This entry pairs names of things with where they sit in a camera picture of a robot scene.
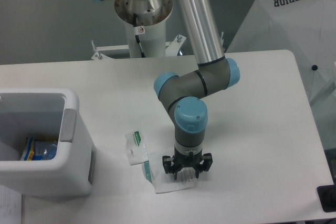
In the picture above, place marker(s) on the white plastic trash can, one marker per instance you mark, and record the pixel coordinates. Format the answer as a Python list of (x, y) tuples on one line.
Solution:
[(46, 114)]

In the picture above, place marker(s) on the clear plastic water bottle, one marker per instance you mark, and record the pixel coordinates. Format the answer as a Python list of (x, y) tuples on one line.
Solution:
[(45, 150)]

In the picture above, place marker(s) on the yellow blue snack wrapper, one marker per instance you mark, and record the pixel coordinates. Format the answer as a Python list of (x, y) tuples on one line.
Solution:
[(29, 150)]

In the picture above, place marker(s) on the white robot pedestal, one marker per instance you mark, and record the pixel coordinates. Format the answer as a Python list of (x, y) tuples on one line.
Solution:
[(146, 41)]

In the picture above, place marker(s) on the black device at edge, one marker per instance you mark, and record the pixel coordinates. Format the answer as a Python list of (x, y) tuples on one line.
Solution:
[(326, 195)]

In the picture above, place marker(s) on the white superior umbrella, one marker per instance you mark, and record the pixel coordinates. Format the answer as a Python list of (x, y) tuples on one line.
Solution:
[(307, 29)]

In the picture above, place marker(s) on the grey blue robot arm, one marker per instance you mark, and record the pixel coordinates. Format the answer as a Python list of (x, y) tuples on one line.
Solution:
[(182, 96)]

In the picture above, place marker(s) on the white green plastic package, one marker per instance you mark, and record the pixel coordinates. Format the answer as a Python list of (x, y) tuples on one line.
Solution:
[(153, 169)]

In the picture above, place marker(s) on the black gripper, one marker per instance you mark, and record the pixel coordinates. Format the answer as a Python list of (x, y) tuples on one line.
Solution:
[(200, 162)]

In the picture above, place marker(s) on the white metal base frame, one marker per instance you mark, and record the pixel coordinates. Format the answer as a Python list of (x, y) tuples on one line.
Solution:
[(172, 48)]

